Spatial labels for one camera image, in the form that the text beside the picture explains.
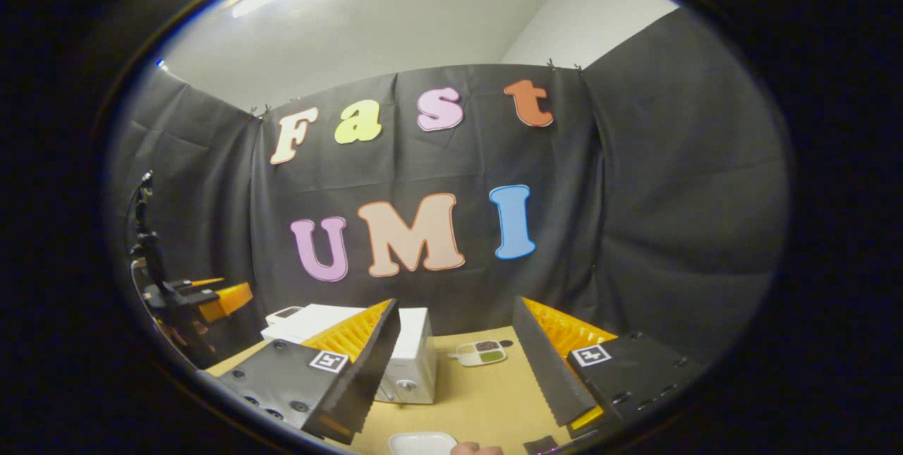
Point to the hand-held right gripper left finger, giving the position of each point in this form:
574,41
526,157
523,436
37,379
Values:
370,370

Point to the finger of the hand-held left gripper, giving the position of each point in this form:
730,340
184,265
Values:
204,281
226,302

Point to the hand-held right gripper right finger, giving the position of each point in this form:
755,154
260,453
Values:
547,370

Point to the white microwave oven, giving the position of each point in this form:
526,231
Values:
416,356

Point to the white toaster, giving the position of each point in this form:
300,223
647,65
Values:
284,312

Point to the divided white condiment dish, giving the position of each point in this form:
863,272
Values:
480,353

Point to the black table edge clamp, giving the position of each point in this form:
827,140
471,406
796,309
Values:
541,445

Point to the white square plate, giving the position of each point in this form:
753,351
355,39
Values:
422,443

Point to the black backdrop cloth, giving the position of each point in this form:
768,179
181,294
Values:
635,194

